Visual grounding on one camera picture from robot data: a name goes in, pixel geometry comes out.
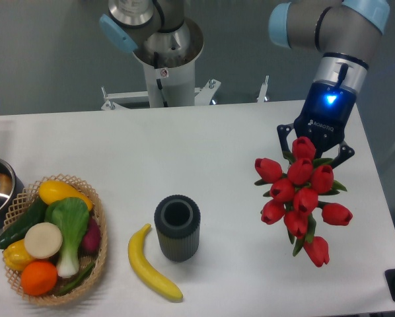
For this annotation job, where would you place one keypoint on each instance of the robot base pedestal column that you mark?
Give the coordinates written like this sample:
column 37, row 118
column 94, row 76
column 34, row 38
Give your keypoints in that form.
column 163, row 40

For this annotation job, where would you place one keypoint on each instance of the yellow banana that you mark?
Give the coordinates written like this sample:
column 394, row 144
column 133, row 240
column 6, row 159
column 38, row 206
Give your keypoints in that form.
column 152, row 278

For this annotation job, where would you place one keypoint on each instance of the red tulip bouquet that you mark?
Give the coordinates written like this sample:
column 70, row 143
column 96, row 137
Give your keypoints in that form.
column 295, row 194

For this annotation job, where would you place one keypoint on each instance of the cream round radish slice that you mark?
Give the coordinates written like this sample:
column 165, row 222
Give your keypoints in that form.
column 43, row 240

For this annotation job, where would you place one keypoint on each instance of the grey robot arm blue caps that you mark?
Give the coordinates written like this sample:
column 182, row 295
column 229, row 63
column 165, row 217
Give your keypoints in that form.
column 347, row 34

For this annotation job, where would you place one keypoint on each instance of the green bean pod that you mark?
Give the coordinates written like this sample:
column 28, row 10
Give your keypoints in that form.
column 77, row 281

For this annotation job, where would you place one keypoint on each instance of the white metal mounting frame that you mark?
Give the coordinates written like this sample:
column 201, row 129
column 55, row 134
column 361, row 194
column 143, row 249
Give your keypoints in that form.
column 203, row 96

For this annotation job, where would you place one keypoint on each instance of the purple red onion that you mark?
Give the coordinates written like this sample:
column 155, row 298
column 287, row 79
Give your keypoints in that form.
column 91, row 240

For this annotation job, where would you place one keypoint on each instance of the dark green cucumber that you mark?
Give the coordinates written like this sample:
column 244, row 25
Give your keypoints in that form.
column 34, row 215

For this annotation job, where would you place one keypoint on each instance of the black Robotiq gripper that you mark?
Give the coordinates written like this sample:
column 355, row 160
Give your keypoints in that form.
column 323, row 119

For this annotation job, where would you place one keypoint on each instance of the dark grey ribbed vase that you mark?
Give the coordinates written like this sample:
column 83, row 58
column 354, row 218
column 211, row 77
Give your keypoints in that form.
column 177, row 220

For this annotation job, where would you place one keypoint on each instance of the yellow lemon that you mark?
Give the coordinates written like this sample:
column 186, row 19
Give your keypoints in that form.
column 16, row 257

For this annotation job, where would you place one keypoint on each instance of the green bok choy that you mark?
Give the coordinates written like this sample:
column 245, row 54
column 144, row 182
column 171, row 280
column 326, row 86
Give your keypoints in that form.
column 71, row 216

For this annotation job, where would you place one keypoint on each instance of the yellow squash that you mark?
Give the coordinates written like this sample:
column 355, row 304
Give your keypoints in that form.
column 52, row 191

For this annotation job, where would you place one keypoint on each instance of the woven wicker basket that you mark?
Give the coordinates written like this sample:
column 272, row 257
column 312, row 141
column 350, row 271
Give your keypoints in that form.
column 21, row 203

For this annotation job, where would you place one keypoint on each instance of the orange fruit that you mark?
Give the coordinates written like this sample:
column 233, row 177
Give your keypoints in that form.
column 38, row 278

